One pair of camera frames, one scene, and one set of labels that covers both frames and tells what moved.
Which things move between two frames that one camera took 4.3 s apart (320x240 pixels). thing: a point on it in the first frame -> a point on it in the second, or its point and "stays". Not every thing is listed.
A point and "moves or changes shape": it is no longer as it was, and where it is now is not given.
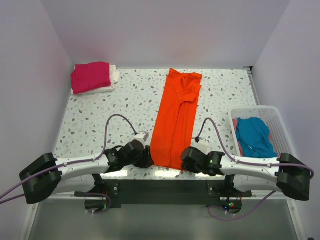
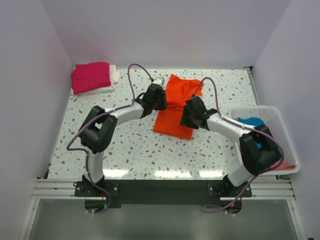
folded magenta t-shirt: (92, 76) stays
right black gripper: (189, 168) -> (184, 120)
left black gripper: (146, 161) -> (164, 104)
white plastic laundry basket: (281, 140) stays
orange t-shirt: (173, 129) moves or changes shape
